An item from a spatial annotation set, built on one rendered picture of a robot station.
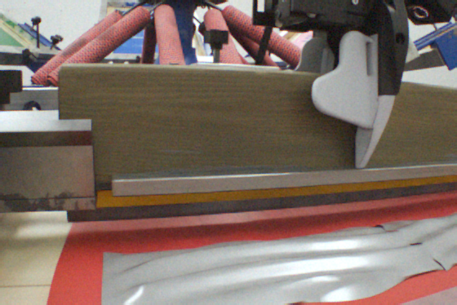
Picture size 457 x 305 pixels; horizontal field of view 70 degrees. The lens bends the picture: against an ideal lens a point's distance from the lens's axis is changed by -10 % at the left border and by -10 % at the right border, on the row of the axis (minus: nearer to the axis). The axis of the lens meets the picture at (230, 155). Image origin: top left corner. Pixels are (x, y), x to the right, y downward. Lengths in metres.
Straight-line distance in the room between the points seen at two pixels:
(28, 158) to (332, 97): 0.18
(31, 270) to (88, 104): 0.10
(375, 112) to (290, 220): 0.10
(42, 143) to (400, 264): 0.21
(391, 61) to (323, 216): 0.12
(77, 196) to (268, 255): 0.11
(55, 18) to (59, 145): 4.28
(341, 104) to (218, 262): 0.12
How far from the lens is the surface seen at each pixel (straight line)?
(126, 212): 0.24
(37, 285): 0.19
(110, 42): 0.87
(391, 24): 0.24
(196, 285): 0.17
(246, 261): 0.20
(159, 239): 0.23
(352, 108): 0.24
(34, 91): 0.46
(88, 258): 0.21
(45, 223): 0.26
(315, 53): 0.29
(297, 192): 0.27
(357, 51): 0.25
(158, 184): 0.21
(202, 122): 0.22
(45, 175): 0.21
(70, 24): 4.44
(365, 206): 0.31
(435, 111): 0.33
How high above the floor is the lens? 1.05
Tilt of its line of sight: 11 degrees down
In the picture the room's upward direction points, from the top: 2 degrees clockwise
